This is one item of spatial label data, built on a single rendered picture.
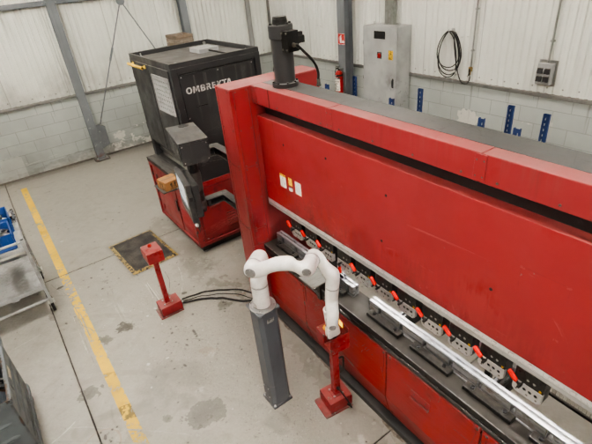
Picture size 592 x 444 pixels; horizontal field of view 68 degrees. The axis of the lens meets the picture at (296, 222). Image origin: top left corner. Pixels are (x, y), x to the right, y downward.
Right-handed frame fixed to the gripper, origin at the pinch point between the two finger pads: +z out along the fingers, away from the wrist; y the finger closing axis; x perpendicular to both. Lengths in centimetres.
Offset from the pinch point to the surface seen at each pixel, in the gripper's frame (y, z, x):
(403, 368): -24, 2, 45
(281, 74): -39, -163, -98
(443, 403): -28, 3, 78
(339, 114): -38, -151, -22
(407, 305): -37, -40, 36
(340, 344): -2.1, 0.8, 4.8
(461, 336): -43, -44, 75
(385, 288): -35, -42, 17
